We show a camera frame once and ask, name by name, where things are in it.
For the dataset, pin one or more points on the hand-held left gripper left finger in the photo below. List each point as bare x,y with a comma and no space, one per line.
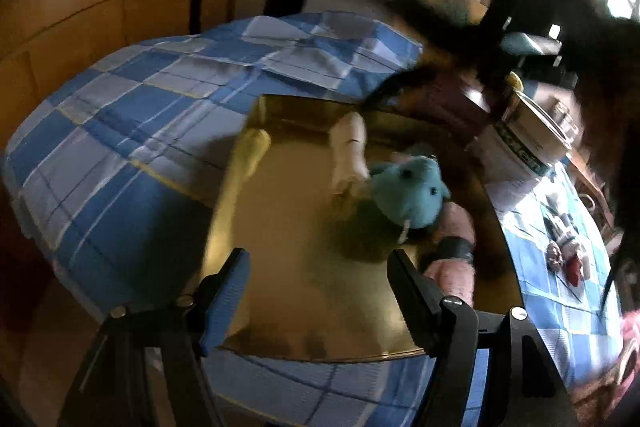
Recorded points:
225,302

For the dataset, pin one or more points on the yellow cardboard box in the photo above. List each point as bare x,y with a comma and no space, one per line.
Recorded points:
300,257

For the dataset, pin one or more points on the red sock doll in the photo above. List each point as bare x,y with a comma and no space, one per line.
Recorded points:
575,264

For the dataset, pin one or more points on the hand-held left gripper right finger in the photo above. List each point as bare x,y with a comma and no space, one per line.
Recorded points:
412,292

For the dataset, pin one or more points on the white metal tin can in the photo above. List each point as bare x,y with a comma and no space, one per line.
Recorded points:
525,139

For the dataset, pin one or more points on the blue plaid blanket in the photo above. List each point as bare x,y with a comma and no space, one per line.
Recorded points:
125,132

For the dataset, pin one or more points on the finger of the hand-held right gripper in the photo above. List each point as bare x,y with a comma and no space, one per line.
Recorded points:
435,27

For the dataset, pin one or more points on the yellow plush toy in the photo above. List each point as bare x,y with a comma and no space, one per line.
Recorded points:
514,80

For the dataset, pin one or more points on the beige cloth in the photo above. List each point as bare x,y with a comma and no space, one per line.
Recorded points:
350,152

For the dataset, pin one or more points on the pink towel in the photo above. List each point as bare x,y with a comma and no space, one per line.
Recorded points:
452,259

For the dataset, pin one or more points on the teal plush toy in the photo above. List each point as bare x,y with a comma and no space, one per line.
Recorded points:
407,194

